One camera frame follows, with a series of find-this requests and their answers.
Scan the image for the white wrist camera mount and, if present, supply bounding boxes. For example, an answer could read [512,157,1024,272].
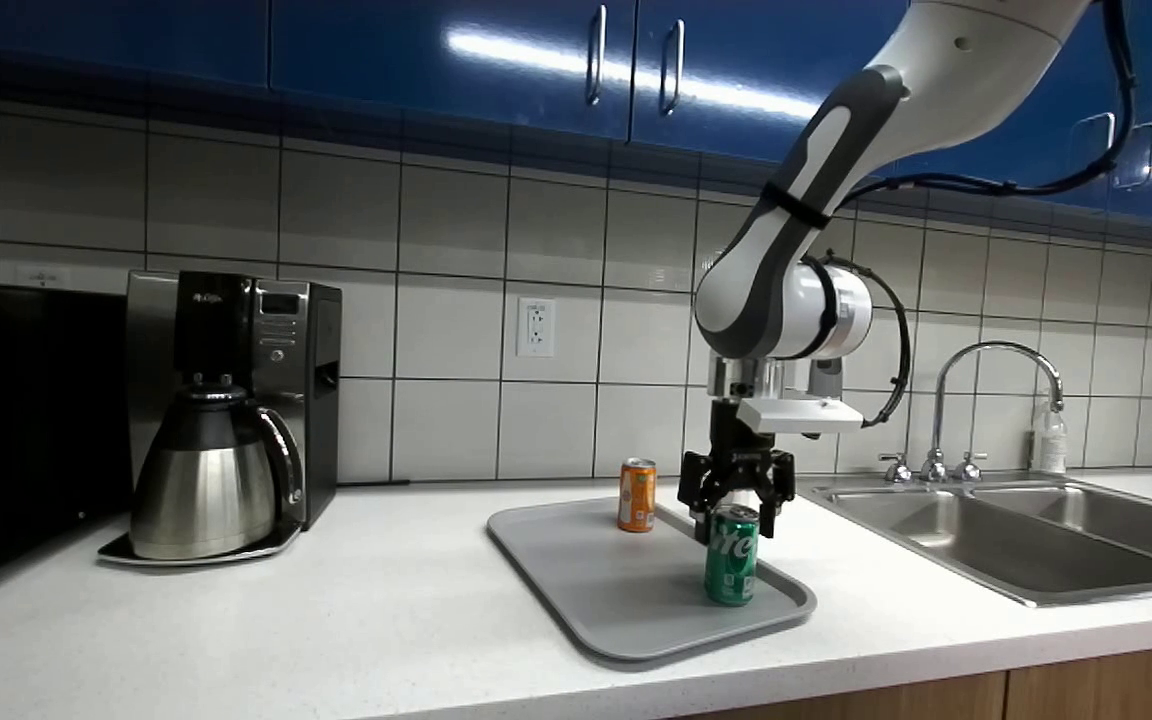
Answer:
[737,398,865,437]

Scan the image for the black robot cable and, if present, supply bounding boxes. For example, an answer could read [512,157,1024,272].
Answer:
[814,0,1142,432]

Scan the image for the black steel coffee maker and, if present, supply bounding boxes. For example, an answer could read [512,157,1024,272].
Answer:
[100,272,340,567]

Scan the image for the black microwave oven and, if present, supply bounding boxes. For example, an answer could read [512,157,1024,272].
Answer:
[0,284,132,564]

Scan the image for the small bottle by faucet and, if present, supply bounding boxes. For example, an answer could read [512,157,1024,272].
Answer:
[1028,407,1067,473]

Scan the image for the chrome gooseneck faucet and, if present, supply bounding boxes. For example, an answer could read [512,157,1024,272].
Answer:
[885,337,1067,485]

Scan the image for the grey plastic tray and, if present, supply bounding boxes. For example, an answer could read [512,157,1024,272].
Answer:
[487,500,817,669]

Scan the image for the steel coffee carafe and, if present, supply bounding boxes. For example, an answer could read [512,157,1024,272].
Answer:
[127,392,302,564]

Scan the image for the orange soda can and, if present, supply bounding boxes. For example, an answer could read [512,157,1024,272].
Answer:
[617,457,657,533]

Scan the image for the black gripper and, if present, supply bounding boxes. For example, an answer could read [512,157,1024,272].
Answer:
[678,402,796,541]

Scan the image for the green soda can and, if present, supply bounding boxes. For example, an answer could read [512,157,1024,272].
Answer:
[703,507,759,610]

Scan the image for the blue upper cabinets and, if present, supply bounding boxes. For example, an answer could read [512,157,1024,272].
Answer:
[0,0,1152,232]

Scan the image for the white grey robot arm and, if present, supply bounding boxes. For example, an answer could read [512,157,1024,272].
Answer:
[682,0,1087,541]

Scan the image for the stainless steel double sink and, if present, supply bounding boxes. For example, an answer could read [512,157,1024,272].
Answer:
[809,480,1152,610]

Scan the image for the white wall outlet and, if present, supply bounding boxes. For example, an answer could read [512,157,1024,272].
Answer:
[516,298,557,355]

